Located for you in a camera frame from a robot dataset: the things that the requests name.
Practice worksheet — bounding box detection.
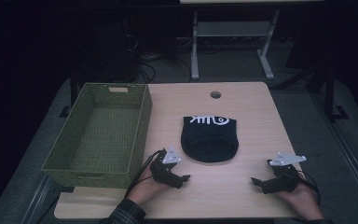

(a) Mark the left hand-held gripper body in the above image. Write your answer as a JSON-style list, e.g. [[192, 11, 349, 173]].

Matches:
[[149, 145, 185, 189]]

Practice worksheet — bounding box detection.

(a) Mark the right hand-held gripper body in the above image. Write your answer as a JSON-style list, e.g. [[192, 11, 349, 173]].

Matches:
[[263, 151, 308, 194]]

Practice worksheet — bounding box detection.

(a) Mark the black beanie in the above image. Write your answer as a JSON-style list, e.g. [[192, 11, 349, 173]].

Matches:
[[180, 115, 240, 163]]

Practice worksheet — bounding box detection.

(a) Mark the green woven basket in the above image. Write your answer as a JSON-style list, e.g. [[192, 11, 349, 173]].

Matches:
[[41, 82, 154, 189]]

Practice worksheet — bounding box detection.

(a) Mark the person's left hand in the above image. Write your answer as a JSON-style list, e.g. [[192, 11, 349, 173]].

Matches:
[[126, 166, 171, 206]]

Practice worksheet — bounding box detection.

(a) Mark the person's right hand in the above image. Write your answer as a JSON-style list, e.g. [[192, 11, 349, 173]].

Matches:
[[275, 173, 324, 221]]

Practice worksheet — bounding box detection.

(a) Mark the black metal stand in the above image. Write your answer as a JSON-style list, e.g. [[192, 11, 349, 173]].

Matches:
[[306, 60, 351, 123]]

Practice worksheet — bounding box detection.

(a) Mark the dark cabinet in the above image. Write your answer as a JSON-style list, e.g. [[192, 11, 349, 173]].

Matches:
[[69, 12, 139, 83]]

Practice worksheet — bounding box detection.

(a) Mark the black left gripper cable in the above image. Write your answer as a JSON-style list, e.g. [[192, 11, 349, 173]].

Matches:
[[123, 148, 168, 199]]

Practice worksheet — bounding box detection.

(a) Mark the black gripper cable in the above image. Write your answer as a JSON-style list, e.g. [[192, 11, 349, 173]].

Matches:
[[297, 170, 322, 207], [123, 148, 168, 199]]

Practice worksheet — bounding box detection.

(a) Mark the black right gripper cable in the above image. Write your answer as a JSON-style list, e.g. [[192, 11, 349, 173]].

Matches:
[[297, 170, 322, 207]]

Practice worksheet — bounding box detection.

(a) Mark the bundle of floor cables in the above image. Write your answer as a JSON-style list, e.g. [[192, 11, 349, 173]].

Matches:
[[125, 32, 194, 84]]

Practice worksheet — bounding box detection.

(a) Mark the grey metal table frame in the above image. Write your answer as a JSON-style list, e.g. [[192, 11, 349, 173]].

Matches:
[[190, 9, 281, 81]]

